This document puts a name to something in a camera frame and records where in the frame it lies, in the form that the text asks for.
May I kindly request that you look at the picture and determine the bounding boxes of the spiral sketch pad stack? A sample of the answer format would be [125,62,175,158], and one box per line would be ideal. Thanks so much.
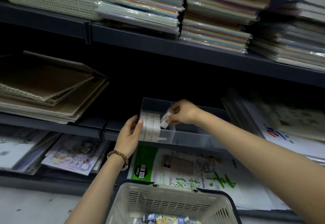
[0,124,61,176]

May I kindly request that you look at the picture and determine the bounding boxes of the person's right hand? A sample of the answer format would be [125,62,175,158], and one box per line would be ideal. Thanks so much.
[166,99,203,125]

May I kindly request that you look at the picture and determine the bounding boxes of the brown sketchbook stack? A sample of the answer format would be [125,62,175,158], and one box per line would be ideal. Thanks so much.
[0,50,110,125]

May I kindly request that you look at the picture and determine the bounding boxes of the clear plastic divided tray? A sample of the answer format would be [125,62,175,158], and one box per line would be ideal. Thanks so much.
[138,97,232,151]

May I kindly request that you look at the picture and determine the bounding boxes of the wooden bead bracelet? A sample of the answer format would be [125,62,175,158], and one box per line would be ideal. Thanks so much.
[106,150,129,168]

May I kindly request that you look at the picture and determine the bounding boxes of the person's left hand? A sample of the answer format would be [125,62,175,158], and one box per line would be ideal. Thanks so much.
[114,114,144,160]

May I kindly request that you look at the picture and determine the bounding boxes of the white eraser bundle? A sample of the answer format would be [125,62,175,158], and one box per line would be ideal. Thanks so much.
[160,109,174,128]

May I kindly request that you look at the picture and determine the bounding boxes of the person's left forearm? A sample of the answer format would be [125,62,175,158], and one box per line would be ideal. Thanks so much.
[63,155,127,224]

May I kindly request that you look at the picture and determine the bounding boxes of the purple cartoon cover book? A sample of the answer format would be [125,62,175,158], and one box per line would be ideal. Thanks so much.
[40,134,111,176]

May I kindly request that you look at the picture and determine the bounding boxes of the pile of mixed packaged erasers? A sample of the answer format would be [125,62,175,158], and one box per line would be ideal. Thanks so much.
[133,214,203,224]

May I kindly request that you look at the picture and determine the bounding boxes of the beige plastic shopping basket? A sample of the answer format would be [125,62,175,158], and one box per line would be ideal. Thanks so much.
[104,182,242,224]

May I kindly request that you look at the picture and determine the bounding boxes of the white poster paper stack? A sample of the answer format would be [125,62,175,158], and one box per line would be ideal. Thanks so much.
[221,89,325,166]

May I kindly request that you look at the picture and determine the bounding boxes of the person's right forearm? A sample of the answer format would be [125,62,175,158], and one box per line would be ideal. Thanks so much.
[197,111,325,224]

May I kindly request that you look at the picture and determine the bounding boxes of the dark metal shelf unit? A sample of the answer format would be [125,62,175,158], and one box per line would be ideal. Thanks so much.
[0,2,325,217]

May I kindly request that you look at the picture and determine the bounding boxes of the green and white paper pack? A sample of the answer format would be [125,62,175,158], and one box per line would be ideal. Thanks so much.
[127,144,290,210]

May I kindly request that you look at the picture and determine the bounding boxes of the row of sorted white erasers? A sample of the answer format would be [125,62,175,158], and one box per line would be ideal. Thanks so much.
[139,112,161,142]

